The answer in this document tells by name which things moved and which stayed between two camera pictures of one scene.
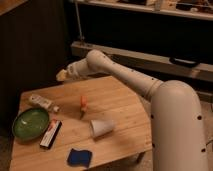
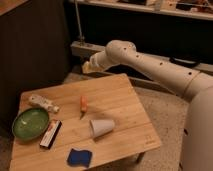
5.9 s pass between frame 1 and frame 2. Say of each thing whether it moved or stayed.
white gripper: moved
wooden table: stayed
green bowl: stayed
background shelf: stayed
